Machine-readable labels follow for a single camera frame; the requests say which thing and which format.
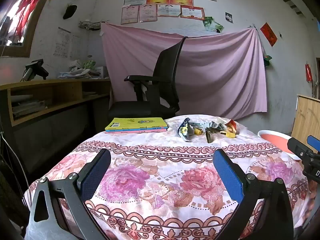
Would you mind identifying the floral pink blanket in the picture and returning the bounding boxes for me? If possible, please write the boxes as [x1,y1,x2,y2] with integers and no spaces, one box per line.
[24,115,312,240]

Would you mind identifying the red snack wrapper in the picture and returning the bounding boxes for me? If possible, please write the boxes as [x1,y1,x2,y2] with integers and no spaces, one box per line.
[225,119,237,132]

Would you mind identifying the wooden cabinet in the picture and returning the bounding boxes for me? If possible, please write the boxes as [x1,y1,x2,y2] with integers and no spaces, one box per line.
[291,94,320,145]

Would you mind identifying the yellow book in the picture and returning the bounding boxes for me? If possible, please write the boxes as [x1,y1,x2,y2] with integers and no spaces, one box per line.
[105,117,168,131]

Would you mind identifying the red bin with white rim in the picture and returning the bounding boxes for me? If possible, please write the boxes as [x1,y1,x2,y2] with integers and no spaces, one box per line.
[257,129,303,161]

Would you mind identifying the blue snack wrapper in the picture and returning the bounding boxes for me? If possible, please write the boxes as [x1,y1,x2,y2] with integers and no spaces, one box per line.
[177,118,193,142]

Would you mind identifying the wire wall rack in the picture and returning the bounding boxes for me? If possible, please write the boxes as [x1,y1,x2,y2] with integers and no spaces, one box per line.
[79,20,109,31]

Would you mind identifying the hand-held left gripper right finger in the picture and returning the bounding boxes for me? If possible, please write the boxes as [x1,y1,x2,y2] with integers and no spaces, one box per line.
[212,148,295,240]

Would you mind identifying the paper wall chart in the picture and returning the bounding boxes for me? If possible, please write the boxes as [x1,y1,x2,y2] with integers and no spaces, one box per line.
[70,35,81,58]

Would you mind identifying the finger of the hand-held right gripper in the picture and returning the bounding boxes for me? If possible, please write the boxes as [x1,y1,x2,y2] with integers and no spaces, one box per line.
[307,135,320,153]
[287,137,311,161]

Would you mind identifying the wooden desk shelf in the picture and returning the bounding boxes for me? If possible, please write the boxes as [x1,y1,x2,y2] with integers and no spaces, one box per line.
[0,78,112,130]

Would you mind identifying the blue book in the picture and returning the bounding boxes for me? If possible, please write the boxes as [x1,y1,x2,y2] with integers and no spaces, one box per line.
[105,127,168,132]

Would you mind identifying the white box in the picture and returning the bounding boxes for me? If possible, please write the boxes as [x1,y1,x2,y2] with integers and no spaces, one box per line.
[96,66,109,78]

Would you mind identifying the black hat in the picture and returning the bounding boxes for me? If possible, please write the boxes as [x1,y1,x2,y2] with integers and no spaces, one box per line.
[62,4,77,20]

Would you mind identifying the wooden framed window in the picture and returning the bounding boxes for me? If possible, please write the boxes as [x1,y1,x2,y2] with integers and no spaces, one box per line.
[0,0,59,58]

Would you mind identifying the group of wall certificates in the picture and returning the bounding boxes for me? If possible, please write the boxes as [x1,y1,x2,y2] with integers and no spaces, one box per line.
[121,0,217,25]

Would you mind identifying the pile of papers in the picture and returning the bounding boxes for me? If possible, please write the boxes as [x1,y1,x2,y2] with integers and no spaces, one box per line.
[57,59,100,79]

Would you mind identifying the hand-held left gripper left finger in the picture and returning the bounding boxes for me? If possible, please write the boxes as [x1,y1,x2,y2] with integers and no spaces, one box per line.
[26,148,112,240]

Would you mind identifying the stack of shelf papers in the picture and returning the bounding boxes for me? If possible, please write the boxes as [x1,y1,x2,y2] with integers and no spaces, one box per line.
[11,94,48,119]

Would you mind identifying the green plastic bag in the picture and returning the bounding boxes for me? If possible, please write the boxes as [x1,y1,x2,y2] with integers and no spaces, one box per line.
[82,59,97,70]

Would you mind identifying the wall calendar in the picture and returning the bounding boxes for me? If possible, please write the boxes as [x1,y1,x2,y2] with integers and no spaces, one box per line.
[53,27,72,58]

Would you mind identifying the red paper wall decoration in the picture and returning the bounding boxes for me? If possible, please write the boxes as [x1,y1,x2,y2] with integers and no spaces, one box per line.
[260,22,278,47]

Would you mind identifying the pink hanging sheet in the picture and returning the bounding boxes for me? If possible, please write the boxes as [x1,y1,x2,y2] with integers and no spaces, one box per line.
[101,22,268,120]

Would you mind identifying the black office chair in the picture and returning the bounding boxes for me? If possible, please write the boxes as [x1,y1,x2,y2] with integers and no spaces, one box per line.
[108,37,188,125]

